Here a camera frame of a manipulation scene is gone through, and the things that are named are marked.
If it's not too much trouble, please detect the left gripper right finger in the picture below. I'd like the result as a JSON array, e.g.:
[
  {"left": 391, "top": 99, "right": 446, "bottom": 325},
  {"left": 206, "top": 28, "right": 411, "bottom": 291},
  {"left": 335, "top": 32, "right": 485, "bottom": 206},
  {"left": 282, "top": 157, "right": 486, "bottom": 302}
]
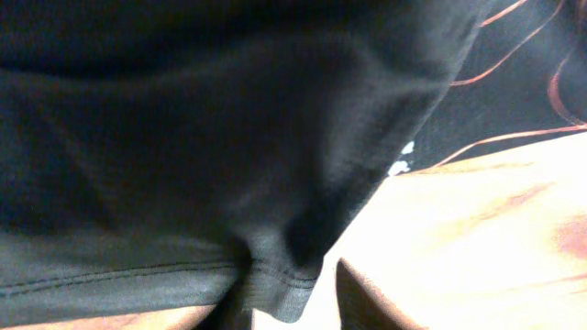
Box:
[{"left": 336, "top": 259, "right": 426, "bottom": 330}]

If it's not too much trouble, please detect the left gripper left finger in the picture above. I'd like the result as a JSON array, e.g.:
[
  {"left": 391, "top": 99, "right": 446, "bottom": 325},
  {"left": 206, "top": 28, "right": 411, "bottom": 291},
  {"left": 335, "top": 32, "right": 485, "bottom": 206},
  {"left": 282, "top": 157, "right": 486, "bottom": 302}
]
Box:
[{"left": 193, "top": 280, "right": 252, "bottom": 330}]

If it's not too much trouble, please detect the black orange patterned jersey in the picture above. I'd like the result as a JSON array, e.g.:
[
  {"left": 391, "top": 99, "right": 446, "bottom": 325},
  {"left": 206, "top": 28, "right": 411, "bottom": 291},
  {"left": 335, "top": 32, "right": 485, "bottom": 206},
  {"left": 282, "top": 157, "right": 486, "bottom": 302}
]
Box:
[{"left": 1, "top": 0, "right": 586, "bottom": 327}]

